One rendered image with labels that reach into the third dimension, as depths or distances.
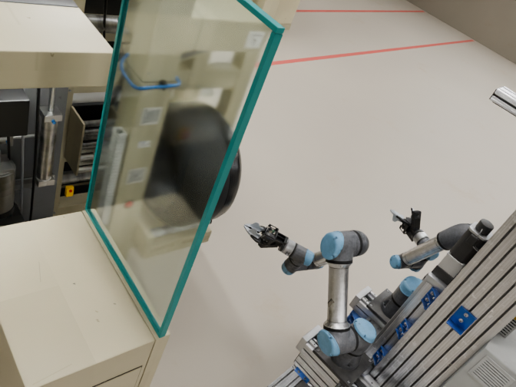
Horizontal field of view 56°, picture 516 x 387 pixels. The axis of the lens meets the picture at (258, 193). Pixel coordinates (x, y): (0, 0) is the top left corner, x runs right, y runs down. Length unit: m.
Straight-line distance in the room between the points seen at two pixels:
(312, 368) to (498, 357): 0.85
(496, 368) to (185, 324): 1.76
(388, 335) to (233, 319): 1.14
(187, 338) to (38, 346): 1.73
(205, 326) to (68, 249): 1.66
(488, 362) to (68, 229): 1.63
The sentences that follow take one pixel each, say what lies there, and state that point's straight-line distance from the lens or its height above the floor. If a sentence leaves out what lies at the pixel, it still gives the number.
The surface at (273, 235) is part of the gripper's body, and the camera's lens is 2.30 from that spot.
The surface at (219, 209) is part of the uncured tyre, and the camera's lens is 2.15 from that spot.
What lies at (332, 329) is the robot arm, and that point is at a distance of 2.18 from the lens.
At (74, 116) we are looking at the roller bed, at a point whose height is 1.18.
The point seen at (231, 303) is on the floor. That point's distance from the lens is 3.32.
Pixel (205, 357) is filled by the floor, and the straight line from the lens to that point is 3.04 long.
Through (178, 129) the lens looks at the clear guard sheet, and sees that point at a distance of 1.18.
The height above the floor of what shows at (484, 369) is 1.15.
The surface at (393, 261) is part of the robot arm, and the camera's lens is 2.71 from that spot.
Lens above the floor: 2.49
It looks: 36 degrees down
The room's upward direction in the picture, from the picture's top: 24 degrees clockwise
